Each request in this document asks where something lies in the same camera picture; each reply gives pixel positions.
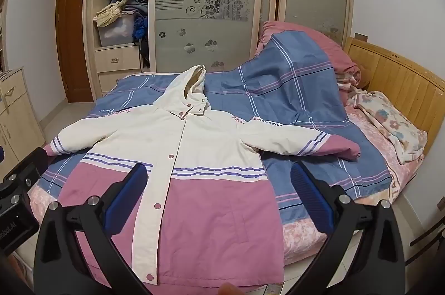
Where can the floral blanket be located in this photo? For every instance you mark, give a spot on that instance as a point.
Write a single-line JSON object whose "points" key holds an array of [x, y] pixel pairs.
{"points": [[389, 121]]}

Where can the beige wardrobe frame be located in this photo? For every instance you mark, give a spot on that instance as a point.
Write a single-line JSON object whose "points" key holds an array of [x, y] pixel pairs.
{"points": [[91, 2]]}

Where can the dark hanging cloth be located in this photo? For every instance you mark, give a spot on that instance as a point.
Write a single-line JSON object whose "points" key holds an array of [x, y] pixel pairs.
{"points": [[144, 51]]}

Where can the pink floral bed sheet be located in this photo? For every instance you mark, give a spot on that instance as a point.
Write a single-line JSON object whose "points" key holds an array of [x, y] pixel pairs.
{"points": [[302, 232]]}

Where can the white and pink hooded jacket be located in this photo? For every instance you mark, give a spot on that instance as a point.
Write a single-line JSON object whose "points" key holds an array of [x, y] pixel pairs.
{"points": [[215, 211]]}

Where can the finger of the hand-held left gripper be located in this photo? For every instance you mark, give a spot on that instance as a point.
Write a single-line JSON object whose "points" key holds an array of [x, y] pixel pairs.
{"points": [[29, 164]]}

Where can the brown wooden door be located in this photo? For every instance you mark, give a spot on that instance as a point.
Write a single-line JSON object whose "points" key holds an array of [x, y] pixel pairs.
{"points": [[73, 37]]}

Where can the wooden headboard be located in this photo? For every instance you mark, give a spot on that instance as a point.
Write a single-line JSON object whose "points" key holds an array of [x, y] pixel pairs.
{"points": [[399, 79]]}

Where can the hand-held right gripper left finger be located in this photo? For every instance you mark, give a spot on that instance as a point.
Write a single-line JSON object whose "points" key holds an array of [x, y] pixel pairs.
{"points": [[128, 199]]}

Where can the frosted floral sliding door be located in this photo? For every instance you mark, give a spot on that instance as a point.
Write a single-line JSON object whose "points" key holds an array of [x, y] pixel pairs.
{"points": [[208, 30]]}

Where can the blue plaid duvet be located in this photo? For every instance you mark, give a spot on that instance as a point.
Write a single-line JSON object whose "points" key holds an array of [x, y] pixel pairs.
{"points": [[278, 89]]}

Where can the beige side cabinet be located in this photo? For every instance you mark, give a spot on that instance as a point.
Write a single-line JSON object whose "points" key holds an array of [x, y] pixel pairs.
{"points": [[15, 114]]}

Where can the grey folded clothes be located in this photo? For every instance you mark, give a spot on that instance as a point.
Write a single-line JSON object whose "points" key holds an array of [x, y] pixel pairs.
{"points": [[134, 4]]}

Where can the clear plastic storage box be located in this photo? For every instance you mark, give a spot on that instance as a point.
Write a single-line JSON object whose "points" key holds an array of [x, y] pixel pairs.
{"points": [[116, 32]]}

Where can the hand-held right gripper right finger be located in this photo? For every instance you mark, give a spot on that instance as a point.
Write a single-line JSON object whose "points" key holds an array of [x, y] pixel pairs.
{"points": [[309, 201]]}

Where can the beige wardrobe drawer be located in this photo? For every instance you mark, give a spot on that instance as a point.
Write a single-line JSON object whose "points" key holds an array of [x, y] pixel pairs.
{"points": [[120, 81], [116, 59]]}

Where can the wall socket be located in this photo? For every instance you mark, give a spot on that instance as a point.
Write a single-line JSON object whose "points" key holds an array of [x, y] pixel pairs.
{"points": [[361, 37]]}

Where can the person's right hand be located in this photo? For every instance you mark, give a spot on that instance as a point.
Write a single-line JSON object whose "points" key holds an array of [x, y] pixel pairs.
{"points": [[228, 289]]}

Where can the beige crumpled cloth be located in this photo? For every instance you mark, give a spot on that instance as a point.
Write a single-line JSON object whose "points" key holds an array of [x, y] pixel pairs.
{"points": [[107, 15]]}

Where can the blue crumpled cloth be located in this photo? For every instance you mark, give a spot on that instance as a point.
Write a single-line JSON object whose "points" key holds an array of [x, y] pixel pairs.
{"points": [[140, 29]]}

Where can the pink quilt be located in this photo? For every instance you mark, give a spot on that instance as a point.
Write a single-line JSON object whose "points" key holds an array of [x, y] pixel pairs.
{"points": [[333, 48]]}

